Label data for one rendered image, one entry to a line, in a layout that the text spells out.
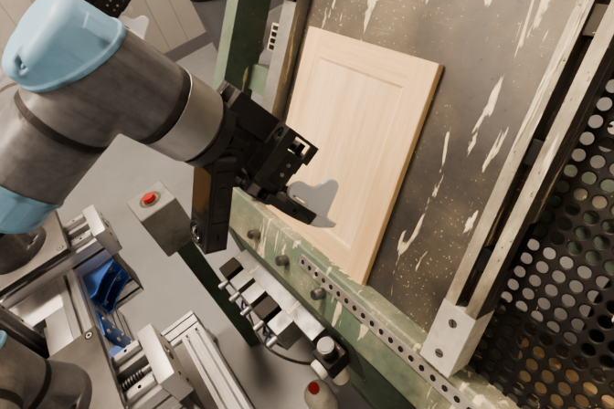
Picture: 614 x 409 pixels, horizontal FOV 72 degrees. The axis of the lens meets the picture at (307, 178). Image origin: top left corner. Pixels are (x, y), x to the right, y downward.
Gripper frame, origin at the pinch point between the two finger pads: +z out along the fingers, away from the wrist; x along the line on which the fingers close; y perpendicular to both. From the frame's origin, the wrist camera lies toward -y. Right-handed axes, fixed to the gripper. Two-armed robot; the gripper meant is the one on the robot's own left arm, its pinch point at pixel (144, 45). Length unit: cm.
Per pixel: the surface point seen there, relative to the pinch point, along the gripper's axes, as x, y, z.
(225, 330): 18, -88, 107
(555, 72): -76, 32, 18
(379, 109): -45, 18, 28
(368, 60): -38, 25, 24
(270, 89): -11.9, 9.5, 27.6
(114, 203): 153, -105, 99
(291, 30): -13.5, 23.5, 21.3
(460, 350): -83, -9, 38
